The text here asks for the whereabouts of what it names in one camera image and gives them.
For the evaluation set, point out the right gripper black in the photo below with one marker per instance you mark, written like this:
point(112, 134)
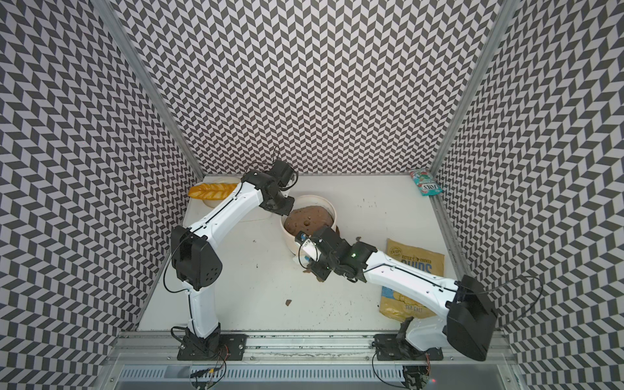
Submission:
point(321, 271)

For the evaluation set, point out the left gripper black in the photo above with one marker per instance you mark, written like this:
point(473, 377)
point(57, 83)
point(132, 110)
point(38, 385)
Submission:
point(286, 210)

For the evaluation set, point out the white ceramic pot with mud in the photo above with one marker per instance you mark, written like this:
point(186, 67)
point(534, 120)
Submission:
point(309, 214)

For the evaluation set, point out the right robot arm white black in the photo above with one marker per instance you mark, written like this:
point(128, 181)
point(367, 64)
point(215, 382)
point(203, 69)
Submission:
point(464, 316)

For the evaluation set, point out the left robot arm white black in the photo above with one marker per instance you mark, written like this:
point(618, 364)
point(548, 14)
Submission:
point(194, 249)

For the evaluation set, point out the white bowl plate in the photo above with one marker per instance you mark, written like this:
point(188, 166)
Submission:
point(218, 180)

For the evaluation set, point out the toy bread loaf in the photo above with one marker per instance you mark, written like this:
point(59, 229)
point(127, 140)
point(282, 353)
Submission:
point(212, 191)

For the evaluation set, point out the white cutting board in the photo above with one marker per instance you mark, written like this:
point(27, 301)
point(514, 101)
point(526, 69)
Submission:
point(256, 215)

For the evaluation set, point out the teal snack packet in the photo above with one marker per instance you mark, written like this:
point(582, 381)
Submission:
point(425, 182)

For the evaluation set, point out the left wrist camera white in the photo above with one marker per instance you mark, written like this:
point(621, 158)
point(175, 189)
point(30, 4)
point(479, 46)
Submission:
point(284, 173)

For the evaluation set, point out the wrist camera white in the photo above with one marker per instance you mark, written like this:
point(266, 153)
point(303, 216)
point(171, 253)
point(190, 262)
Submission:
point(307, 251)
point(284, 173)

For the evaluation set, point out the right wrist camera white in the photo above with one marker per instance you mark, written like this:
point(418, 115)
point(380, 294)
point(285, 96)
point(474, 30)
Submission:
point(307, 251)

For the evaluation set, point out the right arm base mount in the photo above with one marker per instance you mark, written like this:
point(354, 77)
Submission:
point(395, 347)

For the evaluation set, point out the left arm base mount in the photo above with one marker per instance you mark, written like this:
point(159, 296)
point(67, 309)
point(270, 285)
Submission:
point(212, 347)

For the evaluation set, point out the aluminium front rail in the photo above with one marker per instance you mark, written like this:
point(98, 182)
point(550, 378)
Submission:
point(253, 348)

